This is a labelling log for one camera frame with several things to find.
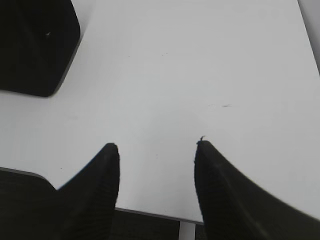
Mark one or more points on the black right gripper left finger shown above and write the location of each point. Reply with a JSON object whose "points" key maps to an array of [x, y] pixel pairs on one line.
{"points": [[82, 209]]}

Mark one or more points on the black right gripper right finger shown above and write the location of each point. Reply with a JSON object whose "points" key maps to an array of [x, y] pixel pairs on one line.
{"points": [[235, 208]]}

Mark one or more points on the black canvas tote bag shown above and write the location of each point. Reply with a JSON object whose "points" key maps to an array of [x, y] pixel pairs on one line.
{"points": [[37, 41]]}

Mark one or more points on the white table leg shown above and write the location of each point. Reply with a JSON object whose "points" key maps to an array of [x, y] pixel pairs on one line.
{"points": [[187, 231]]}

